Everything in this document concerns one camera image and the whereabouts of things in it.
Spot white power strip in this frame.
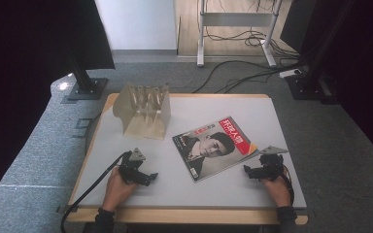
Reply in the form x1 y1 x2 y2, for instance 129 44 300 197
279 68 303 79

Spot white metal desk frame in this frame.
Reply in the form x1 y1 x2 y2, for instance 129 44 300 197
196 0 285 68

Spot dark curtain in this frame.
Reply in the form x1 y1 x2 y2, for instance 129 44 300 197
280 0 373 163
0 0 116 202

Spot black stand with base plate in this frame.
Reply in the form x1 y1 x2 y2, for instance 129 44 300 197
285 0 354 101
65 52 109 101

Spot magazine with portrait cover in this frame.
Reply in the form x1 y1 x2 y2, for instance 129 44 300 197
171 116 259 183

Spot black floor cables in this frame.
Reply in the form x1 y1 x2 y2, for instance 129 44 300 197
192 28 305 95

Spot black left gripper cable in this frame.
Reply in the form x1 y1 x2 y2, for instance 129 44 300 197
59 151 128 233

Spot person's right hand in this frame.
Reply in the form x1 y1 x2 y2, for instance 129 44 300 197
261 174 293 209

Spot person's left hand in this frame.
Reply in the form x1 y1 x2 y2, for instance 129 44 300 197
101 166 140 213

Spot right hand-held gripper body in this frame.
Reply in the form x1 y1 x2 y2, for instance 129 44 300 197
254 146 289 181

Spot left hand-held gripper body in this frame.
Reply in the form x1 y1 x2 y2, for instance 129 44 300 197
119 148 147 186

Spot wooden file rack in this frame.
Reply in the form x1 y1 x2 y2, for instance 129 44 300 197
112 83 172 141

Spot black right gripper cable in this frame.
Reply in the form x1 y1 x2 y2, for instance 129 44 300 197
281 164 295 206

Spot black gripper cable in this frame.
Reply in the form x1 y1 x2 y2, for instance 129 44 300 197
59 151 128 233
281 164 295 206

